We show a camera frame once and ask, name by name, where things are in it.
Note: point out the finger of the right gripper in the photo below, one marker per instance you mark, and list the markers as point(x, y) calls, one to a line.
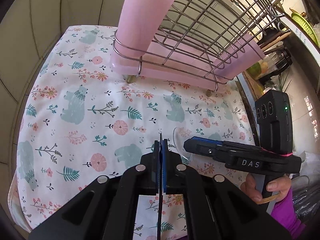
point(213, 151)
point(202, 141)

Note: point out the black blender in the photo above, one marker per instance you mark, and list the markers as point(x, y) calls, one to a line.
point(276, 61)

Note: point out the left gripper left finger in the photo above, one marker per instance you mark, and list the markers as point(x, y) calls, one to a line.
point(107, 207)

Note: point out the pink left utensil cup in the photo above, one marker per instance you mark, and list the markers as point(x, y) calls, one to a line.
point(138, 23)

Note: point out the wire utensil rack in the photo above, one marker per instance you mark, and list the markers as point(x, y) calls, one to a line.
point(212, 26)

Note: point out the pink drip tray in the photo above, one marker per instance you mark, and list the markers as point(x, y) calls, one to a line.
point(185, 64)

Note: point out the pink right utensil cup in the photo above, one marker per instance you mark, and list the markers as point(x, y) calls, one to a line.
point(241, 55)

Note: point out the clear plastic spoon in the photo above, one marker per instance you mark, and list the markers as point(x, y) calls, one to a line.
point(180, 135)

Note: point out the green plastic basket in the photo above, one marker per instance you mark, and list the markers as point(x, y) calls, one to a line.
point(303, 23)

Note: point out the pink utensil cup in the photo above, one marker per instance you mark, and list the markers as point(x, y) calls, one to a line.
point(241, 55)
point(138, 23)

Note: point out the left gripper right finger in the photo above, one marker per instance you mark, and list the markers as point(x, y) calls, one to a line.
point(214, 207)

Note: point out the floral bear tablecloth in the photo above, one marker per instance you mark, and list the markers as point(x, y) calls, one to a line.
point(83, 120)

